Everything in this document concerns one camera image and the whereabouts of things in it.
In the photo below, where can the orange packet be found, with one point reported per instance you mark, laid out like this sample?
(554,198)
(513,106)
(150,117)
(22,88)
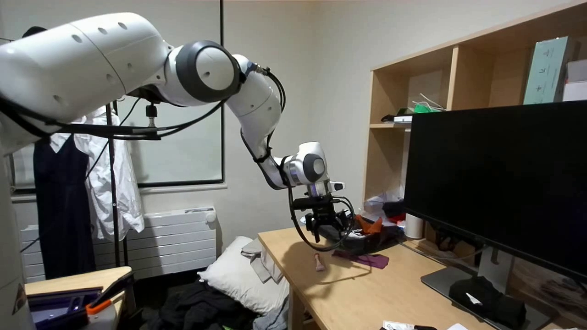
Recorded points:
(370,225)

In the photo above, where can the black computer monitor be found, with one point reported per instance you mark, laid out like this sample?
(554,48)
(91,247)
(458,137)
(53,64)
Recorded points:
(495,176)

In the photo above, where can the wooden desk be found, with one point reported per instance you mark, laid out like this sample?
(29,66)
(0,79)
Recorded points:
(299,312)

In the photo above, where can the white box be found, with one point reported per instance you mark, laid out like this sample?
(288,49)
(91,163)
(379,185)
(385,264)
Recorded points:
(576,79)

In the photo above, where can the navy dress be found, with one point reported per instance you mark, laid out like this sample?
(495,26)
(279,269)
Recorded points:
(60,207)

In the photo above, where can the wooden side table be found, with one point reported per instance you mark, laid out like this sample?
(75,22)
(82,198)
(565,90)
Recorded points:
(73,279)

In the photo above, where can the white radiator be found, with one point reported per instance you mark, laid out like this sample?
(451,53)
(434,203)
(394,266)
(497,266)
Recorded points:
(170,240)

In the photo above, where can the white shirt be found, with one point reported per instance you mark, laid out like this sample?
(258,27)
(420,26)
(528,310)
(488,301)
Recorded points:
(106,176)

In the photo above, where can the teal board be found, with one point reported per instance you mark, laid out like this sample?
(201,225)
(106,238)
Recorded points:
(543,70)

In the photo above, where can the dark clothes pile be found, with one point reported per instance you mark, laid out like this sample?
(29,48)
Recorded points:
(194,308)

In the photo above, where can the wooden shelf unit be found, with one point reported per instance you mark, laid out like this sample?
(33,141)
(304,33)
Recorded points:
(469,73)

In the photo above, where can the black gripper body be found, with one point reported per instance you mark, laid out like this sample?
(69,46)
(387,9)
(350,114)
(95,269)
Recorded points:
(326,211)

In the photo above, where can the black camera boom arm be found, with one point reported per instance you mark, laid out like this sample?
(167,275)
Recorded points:
(139,130)

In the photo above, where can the black framed whiteboard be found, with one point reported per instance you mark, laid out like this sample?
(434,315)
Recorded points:
(183,147)

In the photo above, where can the purple cloth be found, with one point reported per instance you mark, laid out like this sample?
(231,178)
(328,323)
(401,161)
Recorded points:
(367,260)

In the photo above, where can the purple tray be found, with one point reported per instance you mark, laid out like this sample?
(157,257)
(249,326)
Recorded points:
(57,304)

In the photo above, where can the black gloves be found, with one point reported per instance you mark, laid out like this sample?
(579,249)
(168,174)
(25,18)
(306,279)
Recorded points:
(423,326)

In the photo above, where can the white paper roll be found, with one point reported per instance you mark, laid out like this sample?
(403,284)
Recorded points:
(412,225)

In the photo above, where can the white pink tube object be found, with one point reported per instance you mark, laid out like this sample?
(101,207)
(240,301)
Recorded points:
(317,262)

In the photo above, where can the white papers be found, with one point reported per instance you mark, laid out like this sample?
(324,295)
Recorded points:
(396,324)

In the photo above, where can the grey garment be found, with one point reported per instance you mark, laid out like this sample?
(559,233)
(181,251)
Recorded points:
(262,258)

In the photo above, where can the green item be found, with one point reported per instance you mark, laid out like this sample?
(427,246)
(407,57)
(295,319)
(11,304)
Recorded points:
(423,108)

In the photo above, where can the black folded pouch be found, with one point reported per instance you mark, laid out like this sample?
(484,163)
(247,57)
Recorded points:
(488,302)

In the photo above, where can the white pillow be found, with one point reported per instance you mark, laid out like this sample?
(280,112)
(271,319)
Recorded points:
(244,277)

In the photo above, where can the grey monitor stand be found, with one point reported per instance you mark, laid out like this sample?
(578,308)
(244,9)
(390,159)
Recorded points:
(445,282)

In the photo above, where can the silver can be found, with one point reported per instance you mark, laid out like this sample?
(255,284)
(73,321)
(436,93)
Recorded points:
(401,121)

